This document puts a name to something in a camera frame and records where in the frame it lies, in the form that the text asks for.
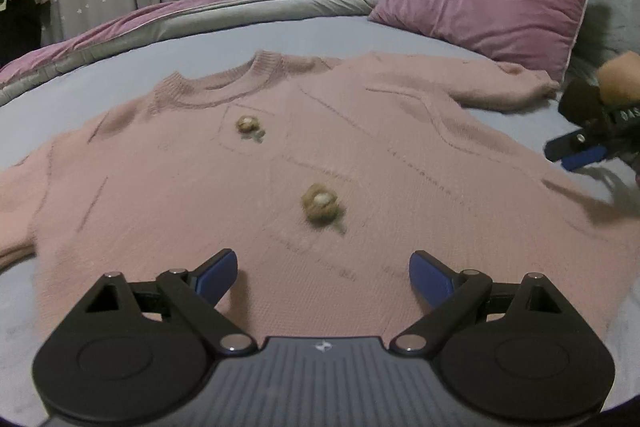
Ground person's right hand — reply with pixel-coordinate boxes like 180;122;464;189
597;52;640;104

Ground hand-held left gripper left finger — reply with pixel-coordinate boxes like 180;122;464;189
84;249;257;354

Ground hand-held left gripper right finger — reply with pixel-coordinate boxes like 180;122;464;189
391;250;564;354

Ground pink knit sweater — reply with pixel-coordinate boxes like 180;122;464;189
0;51;640;350

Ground purple and grey quilt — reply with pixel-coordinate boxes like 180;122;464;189
0;0;386;108

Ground hanging dark clothes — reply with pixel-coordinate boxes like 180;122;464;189
0;0;43;68

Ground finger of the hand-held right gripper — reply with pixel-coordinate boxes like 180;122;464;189
544;131;591;160
560;146;609;172

